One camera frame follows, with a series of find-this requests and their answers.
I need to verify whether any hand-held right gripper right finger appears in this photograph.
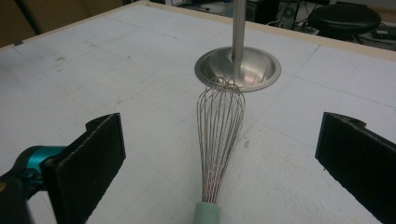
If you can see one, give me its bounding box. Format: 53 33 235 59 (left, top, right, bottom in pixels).
315 111 396 224

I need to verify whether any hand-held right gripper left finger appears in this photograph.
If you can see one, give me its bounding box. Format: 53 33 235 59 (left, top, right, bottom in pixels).
41 113 127 224

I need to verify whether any whisk with pale green handle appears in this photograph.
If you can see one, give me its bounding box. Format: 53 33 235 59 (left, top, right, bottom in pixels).
191 77 247 224

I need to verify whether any steel utensil stand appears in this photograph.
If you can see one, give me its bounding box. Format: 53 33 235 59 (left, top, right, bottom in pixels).
193 0 282 93

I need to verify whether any white grid mat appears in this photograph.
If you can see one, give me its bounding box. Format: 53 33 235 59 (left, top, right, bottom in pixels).
0 4 396 224

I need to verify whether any black round stool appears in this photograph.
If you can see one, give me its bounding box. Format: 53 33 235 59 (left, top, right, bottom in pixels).
307 3 383 42

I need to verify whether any black computer tower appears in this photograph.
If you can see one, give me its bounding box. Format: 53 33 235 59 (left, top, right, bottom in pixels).
246 0 280 25
276 2 301 30

